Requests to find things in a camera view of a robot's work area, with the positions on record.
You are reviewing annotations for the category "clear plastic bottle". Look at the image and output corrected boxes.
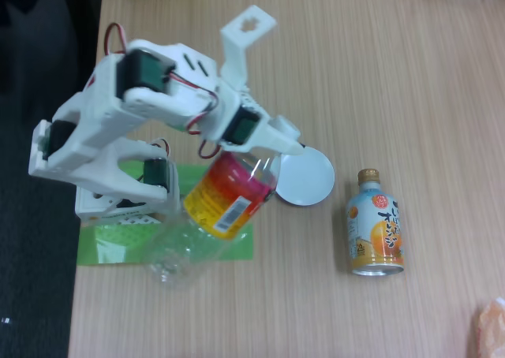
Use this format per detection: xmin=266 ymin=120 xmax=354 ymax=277
xmin=148 ymin=149 xmax=283 ymax=292

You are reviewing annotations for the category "orange juice bottle can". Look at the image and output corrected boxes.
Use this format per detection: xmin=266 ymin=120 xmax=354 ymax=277
xmin=346 ymin=167 xmax=406 ymax=277

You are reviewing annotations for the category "small white plate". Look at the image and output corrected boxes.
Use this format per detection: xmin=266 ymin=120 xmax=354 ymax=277
xmin=274 ymin=145 xmax=335 ymax=207

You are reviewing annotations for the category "narrow green tape strip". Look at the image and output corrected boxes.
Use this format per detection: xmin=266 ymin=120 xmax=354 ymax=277
xmin=118 ymin=159 xmax=216 ymax=198

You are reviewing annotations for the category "wide green tape strip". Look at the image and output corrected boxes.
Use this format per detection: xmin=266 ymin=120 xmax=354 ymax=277
xmin=77 ymin=222 xmax=254 ymax=267

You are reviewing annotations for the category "orange plastic bag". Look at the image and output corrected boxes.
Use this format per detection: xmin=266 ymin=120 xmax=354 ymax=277
xmin=471 ymin=296 xmax=505 ymax=358

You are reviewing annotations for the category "white empty camera mount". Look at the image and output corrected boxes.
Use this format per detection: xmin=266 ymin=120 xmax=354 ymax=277
xmin=219 ymin=5 xmax=277 ymax=95

